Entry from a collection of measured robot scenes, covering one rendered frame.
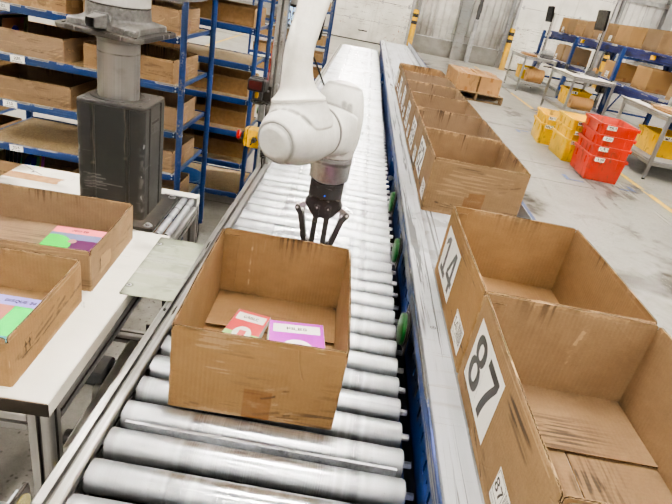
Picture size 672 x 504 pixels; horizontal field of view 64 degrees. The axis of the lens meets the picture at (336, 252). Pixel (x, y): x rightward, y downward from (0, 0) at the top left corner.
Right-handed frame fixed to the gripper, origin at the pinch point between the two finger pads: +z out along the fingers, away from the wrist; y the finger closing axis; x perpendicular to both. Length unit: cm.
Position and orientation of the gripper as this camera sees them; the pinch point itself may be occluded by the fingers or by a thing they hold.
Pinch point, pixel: (313, 259)
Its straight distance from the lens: 128.5
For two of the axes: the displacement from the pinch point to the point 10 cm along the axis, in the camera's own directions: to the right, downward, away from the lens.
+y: -9.8, -1.8, -0.2
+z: -1.7, 8.8, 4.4
